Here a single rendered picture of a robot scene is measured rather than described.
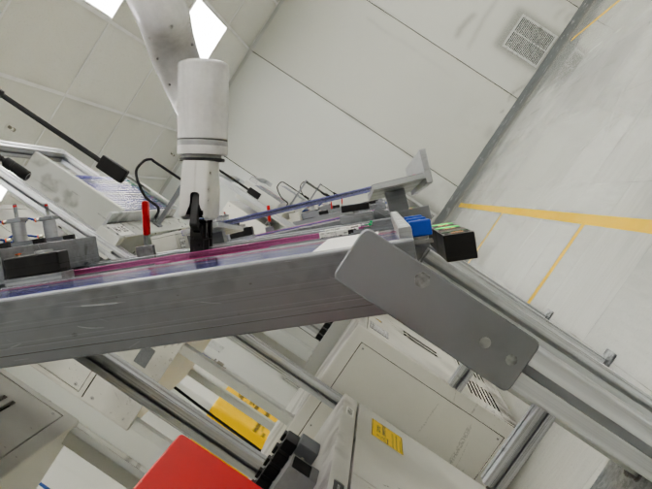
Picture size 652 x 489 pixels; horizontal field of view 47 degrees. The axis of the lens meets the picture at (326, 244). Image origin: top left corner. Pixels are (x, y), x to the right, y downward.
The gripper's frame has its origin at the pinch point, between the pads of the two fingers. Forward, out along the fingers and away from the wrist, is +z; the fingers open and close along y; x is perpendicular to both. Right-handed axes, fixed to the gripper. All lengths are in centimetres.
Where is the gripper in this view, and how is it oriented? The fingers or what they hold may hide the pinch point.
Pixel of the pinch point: (201, 249)
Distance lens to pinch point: 128.5
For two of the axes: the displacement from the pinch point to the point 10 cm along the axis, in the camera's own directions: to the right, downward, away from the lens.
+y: -0.7, 0.7, -9.9
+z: -0.2, 10.0, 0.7
